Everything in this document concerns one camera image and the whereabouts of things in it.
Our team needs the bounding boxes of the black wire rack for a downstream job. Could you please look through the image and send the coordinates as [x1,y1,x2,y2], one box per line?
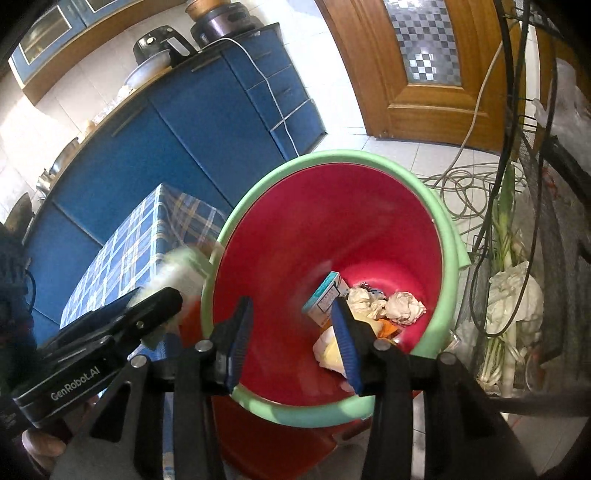
[455,0,591,407]

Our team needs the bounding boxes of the red bucket green rim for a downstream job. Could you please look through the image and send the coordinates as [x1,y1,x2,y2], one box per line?
[199,148,469,428]

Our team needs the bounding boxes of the person's left hand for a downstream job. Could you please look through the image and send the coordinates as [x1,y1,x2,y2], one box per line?
[18,425,70,467]

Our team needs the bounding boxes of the pale paper wad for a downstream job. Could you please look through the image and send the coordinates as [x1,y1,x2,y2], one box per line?
[139,247,215,347]

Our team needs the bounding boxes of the white bowl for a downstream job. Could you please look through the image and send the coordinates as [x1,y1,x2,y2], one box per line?
[122,51,174,88]

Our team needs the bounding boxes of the wooden wall cabinet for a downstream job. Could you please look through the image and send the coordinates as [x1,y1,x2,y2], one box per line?
[9,0,185,104]

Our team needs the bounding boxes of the small printed cardboard box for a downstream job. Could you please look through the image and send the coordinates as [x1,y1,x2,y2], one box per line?
[302,271,350,326]

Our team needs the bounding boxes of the blue kitchen cabinet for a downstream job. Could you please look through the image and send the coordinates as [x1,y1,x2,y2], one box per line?
[21,23,328,342]

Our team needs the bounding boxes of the white power cable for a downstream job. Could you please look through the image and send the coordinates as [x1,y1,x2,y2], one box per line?
[203,37,301,160]

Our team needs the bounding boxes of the white plastic bag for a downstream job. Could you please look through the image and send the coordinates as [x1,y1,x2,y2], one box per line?
[531,58,591,185]
[485,261,546,352]

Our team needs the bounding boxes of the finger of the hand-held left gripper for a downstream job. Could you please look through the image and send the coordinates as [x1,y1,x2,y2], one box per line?
[107,286,183,357]
[58,287,144,347]

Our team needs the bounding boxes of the steel bowl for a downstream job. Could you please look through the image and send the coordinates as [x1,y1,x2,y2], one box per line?
[46,138,81,174]

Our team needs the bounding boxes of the grey cable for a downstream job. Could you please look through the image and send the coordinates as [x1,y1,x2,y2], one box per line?
[413,41,529,222]

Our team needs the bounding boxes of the dark rice cooker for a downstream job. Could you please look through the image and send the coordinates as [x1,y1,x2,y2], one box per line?
[190,4,252,47]

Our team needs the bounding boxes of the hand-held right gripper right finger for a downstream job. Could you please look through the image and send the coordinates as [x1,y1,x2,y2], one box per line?
[331,295,539,480]

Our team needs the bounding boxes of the wooden door with glass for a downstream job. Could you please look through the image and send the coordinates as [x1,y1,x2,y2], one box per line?
[316,0,541,153]

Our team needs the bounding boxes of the green onions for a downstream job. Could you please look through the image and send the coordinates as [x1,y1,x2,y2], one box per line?
[478,161,532,388]

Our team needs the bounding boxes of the yellow white wrapper trash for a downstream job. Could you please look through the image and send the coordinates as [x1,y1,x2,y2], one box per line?
[313,325,352,372]

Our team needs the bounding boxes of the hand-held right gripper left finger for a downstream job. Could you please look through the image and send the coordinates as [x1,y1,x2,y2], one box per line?
[48,295,254,480]

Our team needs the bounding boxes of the large white paper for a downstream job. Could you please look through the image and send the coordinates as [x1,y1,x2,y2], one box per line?
[385,291,426,326]

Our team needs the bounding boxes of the blue plaid tablecloth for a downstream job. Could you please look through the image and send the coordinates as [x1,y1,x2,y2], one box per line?
[59,182,229,330]

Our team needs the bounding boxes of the small white paper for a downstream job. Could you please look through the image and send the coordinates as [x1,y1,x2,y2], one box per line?
[346,286,386,319]

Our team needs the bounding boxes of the brown pot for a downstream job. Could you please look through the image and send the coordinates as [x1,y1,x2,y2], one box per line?
[185,0,232,14]

